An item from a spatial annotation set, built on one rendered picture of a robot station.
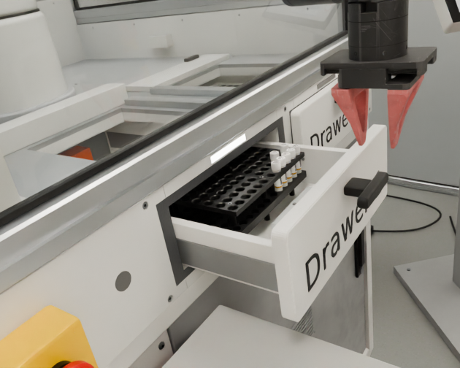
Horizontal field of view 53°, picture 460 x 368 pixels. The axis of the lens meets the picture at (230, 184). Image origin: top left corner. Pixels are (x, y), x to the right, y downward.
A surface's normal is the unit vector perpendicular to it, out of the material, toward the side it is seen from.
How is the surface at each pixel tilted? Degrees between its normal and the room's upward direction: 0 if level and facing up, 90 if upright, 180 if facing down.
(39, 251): 90
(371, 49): 90
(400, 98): 111
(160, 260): 90
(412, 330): 0
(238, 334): 0
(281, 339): 0
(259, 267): 90
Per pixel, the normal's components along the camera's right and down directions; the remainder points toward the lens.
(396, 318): -0.15, -0.89
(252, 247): -0.55, 0.44
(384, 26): -0.09, 0.45
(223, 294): 0.82, 0.14
